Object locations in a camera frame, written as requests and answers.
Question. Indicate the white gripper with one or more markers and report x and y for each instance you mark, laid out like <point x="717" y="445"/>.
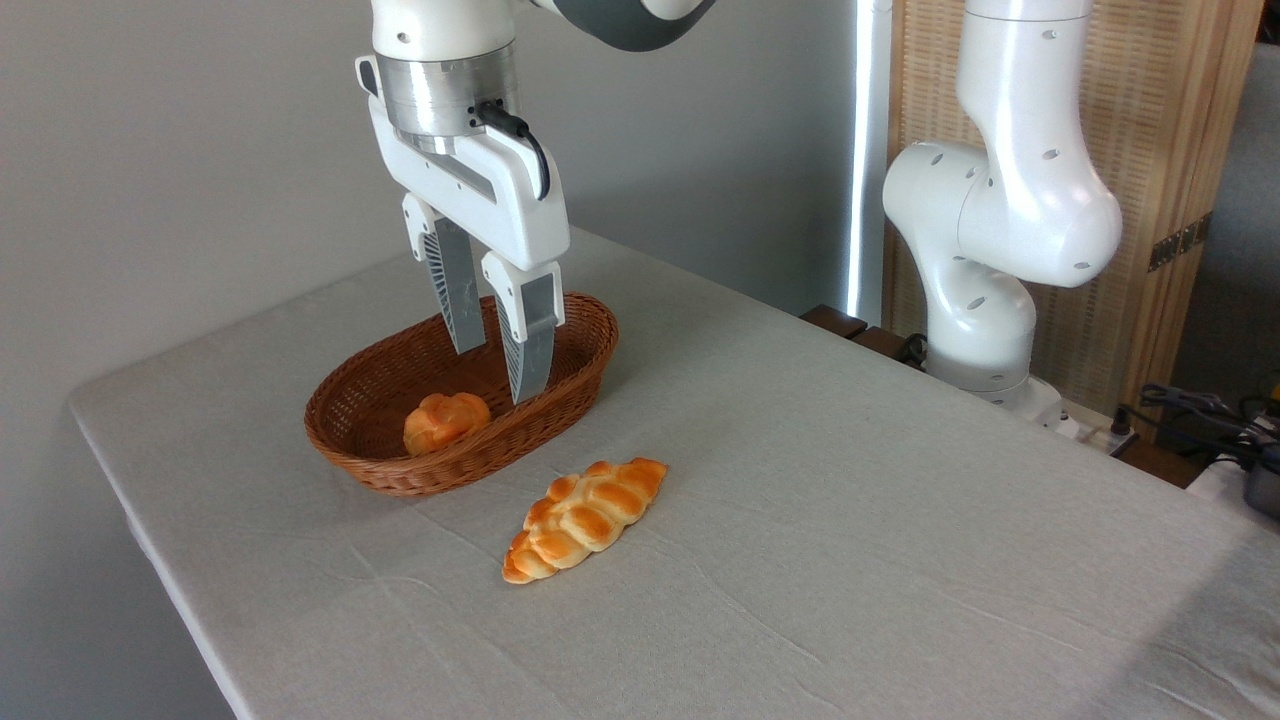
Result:
<point x="500" y="205"/>

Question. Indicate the long braided bread loaf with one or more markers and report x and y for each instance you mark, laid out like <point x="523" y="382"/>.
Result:
<point x="585" y="515"/>

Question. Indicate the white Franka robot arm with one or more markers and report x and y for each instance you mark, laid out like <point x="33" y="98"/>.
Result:
<point x="1020" y="200"/>

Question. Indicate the small round bread roll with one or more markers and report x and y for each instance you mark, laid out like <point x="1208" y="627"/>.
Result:
<point x="440" y="420"/>

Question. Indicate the brown wicker basket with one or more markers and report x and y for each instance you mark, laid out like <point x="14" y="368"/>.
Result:
<point x="375" y="405"/>

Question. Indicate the dark brown wooden block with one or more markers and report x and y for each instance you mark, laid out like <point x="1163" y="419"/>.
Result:
<point x="880" y="343"/>
<point x="835" y="320"/>

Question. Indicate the grey tablecloth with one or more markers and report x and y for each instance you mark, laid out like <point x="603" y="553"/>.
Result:
<point x="800" y="560"/>

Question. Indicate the white vertical pole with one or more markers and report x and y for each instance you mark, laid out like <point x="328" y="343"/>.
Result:
<point x="868" y="150"/>

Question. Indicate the white power strip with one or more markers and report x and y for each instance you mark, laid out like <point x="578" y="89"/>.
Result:
<point x="1090" y="425"/>

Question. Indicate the dark metal screen hinge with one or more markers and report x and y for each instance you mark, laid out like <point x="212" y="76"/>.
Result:
<point x="1180" y="242"/>

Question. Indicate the bamboo folding screen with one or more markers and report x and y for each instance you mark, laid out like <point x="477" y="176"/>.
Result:
<point x="1155" y="100"/>

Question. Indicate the grey metal box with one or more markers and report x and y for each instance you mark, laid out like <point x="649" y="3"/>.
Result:
<point x="1265" y="490"/>

